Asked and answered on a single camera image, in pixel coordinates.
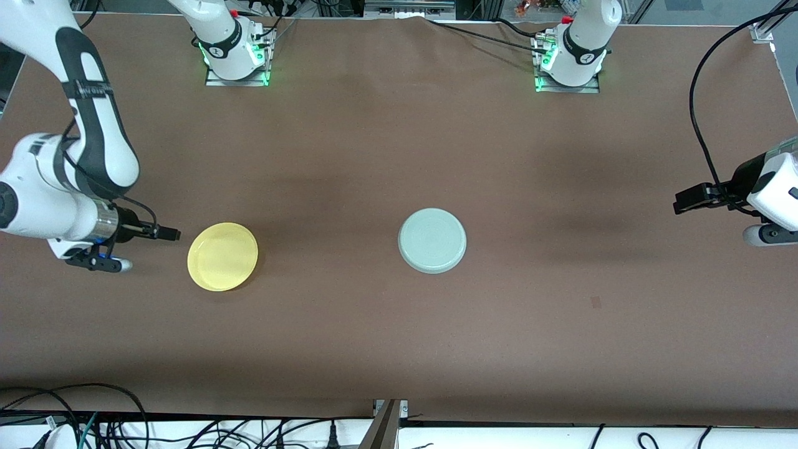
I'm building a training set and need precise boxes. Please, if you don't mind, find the long black looping cable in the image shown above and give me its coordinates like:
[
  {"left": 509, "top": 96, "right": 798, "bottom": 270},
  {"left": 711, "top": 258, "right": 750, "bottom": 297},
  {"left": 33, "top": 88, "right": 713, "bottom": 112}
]
[{"left": 0, "top": 383, "right": 149, "bottom": 449}]

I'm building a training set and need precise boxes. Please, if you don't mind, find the pale green round plate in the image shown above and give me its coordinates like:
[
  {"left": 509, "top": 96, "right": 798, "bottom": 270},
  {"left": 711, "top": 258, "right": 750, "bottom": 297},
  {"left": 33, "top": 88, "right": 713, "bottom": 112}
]
[{"left": 398, "top": 208, "right": 468, "bottom": 275}]

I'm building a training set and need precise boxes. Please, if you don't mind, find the yellow round plate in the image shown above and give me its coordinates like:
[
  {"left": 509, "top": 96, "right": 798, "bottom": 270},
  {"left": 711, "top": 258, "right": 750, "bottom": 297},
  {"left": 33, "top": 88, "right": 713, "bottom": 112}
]
[{"left": 187, "top": 222, "right": 259, "bottom": 292}]

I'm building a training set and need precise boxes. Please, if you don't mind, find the brown table cover sheet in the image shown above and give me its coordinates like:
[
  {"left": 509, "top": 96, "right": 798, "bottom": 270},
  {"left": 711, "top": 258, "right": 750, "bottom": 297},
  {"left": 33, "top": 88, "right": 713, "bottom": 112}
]
[{"left": 0, "top": 12, "right": 798, "bottom": 420}]

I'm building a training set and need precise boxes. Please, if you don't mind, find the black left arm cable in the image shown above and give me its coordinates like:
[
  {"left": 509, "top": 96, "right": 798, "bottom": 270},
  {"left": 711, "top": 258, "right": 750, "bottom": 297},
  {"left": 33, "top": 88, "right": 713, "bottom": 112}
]
[{"left": 688, "top": 0, "right": 798, "bottom": 216}]

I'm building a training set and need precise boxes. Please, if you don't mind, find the black cable on table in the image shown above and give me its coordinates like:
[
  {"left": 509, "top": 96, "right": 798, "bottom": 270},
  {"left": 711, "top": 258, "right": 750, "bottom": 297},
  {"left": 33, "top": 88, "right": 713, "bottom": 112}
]
[{"left": 427, "top": 19, "right": 544, "bottom": 57}]

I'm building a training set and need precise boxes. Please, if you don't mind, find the aluminium rack frame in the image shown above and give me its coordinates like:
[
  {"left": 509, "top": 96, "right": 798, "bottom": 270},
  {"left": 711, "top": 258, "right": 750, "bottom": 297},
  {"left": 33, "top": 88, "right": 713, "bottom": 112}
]
[{"left": 363, "top": 0, "right": 457, "bottom": 18}]

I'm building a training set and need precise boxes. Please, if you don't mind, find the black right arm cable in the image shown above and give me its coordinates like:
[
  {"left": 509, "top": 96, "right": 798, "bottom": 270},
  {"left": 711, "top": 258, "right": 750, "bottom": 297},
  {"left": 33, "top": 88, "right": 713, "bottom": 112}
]
[{"left": 59, "top": 118, "right": 160, "bottom": 241}]

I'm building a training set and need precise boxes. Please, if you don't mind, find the grey metal bracket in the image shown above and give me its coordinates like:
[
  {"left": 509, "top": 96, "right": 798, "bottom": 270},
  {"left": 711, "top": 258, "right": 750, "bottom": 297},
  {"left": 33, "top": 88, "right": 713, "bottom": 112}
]
[{"left": 358, "top": 399, "right": 409, "bottom": 449}]

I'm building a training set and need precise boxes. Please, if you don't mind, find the short black looping cable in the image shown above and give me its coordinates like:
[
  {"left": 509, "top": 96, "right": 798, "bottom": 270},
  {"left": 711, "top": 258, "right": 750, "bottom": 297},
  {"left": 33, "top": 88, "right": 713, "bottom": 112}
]
[{"left": 0, "top": 390, "right": 79, "bottom": 449}]

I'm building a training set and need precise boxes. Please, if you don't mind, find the green cable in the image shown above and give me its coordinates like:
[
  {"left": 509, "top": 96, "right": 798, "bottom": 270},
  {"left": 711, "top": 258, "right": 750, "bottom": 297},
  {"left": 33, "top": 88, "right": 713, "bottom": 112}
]
[{"left": 78, "top": 412, "right": 99, "bottom": 449}]

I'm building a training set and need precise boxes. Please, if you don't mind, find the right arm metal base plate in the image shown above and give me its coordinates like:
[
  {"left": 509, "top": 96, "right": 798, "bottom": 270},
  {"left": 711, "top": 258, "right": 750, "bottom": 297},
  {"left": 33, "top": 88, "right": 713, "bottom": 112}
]
[{"left": 204, "top": 28, "right": 272, "bottom": 87}]

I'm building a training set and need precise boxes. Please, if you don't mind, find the aluminium frame profile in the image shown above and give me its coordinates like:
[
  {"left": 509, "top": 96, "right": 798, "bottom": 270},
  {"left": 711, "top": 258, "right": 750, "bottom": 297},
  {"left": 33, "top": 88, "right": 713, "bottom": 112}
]
[{"left": 750, "top": 0, "right": 798, "bottom": 44}]

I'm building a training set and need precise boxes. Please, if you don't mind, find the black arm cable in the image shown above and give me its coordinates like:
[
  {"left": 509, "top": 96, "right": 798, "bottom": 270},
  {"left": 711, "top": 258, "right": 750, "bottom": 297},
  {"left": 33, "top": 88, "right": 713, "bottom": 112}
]
[
  {"left": 59, "top": 118, "right": 160, "bottom": 241},
  {"left": 688, "top": 0, "right": 798, "bottom": 216}
]

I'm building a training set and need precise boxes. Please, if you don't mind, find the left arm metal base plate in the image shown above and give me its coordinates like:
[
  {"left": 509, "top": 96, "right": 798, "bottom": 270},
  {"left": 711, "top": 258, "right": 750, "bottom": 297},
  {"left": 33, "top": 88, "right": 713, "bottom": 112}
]
[{"left": 534, "top": 34, "right": 601, "bottom": 94}]

